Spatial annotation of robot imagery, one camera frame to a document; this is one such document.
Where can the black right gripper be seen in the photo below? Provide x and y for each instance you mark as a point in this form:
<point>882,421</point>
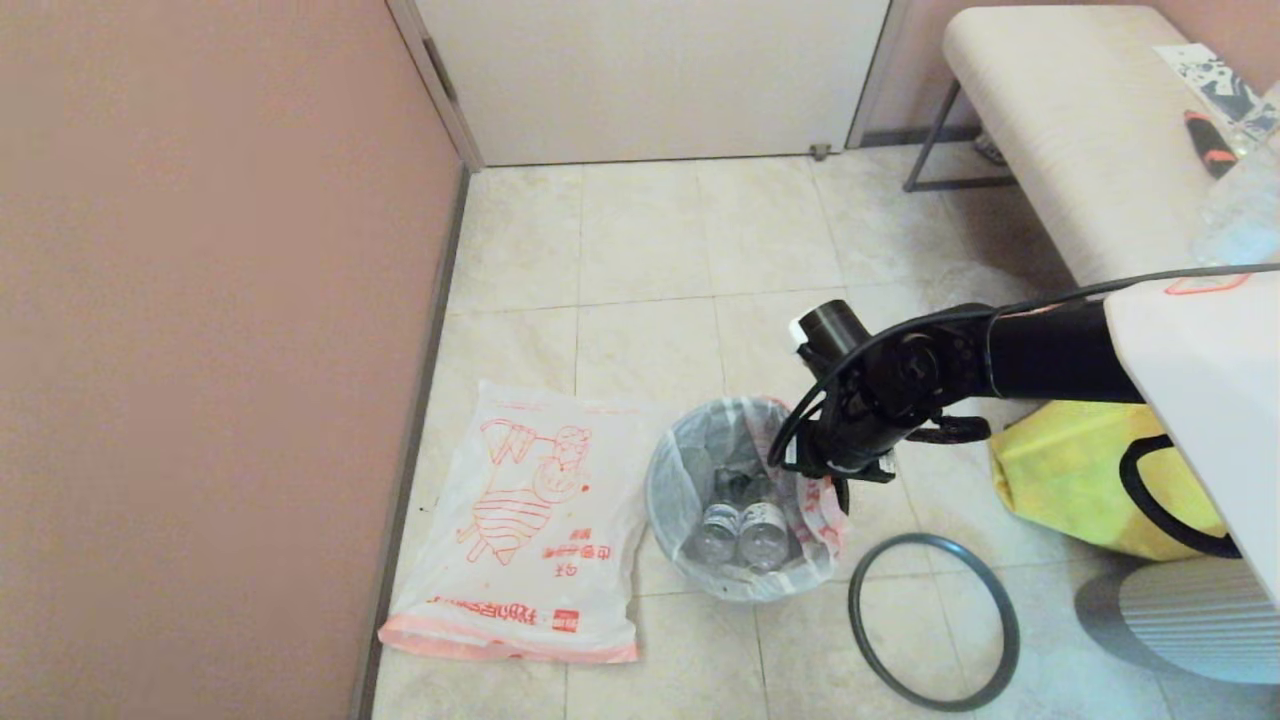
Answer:
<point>850,440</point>

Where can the white plastic bag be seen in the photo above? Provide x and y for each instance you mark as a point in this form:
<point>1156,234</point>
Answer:
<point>680,470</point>

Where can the white trash bag red cartoon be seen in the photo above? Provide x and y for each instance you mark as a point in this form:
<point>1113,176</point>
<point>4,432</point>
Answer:
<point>530,520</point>

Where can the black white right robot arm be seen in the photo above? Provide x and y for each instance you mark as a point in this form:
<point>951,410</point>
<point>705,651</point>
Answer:
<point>1050,350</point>

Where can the yellow fabric tote bag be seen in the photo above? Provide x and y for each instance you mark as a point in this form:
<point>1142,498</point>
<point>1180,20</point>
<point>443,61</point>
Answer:
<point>1060,480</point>

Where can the clear plastic bottle white label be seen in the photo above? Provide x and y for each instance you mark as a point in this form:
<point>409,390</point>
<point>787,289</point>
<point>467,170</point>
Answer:
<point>765,535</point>
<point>718,530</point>

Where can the dark crumpled plastic bottle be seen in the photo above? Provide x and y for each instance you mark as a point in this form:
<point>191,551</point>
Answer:
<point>735,485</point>

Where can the grey ribbed round object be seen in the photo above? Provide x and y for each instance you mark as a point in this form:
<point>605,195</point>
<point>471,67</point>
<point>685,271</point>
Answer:
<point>1180,630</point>

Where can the grey shoe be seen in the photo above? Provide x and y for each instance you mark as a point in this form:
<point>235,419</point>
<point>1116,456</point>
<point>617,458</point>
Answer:
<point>988,150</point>

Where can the beige bench metal legs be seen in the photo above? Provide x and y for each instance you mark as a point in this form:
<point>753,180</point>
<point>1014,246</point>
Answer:
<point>1080,150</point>

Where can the white door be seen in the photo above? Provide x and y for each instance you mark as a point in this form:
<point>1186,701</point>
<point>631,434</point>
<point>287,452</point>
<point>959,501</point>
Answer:
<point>650,80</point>

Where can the large clear plastic bottle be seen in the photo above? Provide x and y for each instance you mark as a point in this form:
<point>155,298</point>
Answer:
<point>1245,215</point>

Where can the black orange utility knife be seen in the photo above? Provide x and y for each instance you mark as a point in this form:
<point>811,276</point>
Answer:
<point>1207,143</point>

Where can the black white printed leaflet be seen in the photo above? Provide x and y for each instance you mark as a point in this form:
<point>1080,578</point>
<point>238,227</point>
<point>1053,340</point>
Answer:
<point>1205,72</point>

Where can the grey wall baseboard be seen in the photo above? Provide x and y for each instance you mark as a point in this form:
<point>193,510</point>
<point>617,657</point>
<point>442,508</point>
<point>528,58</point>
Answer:
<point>420,420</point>

